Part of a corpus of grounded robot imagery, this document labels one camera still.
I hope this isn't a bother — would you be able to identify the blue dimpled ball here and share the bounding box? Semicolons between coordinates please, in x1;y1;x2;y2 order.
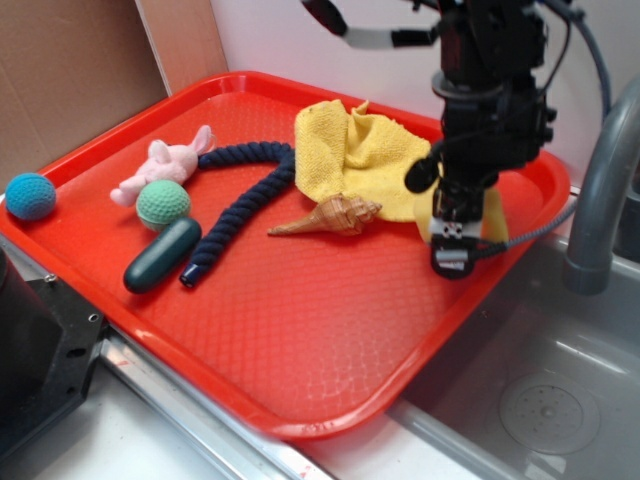
5;173;56;221

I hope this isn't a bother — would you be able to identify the yellow sponge with green pad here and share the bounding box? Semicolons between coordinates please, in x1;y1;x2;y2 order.
414;187;508;244

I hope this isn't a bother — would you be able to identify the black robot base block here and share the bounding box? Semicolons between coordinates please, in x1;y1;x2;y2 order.
1;253;105;460

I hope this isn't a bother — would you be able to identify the grey braided cable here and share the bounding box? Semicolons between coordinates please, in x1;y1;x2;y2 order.
474;0;612;261

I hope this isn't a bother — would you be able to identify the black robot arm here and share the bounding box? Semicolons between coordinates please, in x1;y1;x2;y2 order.
303;1;556;280

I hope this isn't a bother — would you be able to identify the pink plush bunny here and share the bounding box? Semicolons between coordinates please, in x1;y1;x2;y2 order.
110;125;216;207

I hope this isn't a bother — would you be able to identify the red plastic tray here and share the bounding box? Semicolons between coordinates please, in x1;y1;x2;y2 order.
0;71;572;442

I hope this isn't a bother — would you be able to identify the grey faucet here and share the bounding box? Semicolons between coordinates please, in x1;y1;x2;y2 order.
562;78;639;295

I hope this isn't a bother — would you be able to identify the navy blue twisted rope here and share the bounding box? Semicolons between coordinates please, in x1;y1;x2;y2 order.
179;141;297;290

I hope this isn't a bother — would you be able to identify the grey sink basin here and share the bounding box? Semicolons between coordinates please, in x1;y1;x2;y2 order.
389;238;639;479

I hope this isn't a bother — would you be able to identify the green dimpled ball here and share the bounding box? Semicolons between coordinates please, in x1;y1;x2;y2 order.
136;180;191;231

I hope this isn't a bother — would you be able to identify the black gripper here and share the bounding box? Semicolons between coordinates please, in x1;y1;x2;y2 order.
405;74;556;280

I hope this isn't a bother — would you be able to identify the brown cardboard panel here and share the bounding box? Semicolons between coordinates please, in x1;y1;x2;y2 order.
1;1;227;185

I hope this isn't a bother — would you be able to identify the brown spiral seashell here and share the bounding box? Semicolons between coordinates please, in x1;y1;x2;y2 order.
268;194;382;236

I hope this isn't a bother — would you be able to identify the yellow terry cloth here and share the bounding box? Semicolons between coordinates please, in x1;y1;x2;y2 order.
294;100;431;223

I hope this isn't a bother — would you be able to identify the dark green capsule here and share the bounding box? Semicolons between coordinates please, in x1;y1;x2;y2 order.
123;217;202;294

